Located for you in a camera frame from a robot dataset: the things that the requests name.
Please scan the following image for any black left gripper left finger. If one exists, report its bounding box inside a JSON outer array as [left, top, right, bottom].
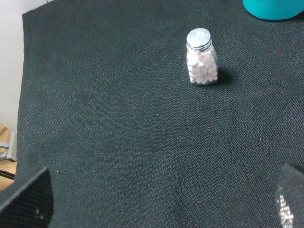
[[0, 167, 54, 228]]

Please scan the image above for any grey metal frame leg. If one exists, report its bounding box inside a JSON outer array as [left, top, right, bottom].
[[0, 133, 17, 162]]

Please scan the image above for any glass bottle of candies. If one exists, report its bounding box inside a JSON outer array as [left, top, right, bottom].
[[186, 28, 218, 86]]

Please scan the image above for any black table cloth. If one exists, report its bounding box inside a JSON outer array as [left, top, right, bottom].
[[16, 0, 304, 228]]

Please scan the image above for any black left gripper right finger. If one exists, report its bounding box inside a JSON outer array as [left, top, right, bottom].
[[276, 163, 304, 228]]

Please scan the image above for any teal saucepan with handle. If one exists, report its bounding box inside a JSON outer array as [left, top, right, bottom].
[[243, 0, 304, 21]]

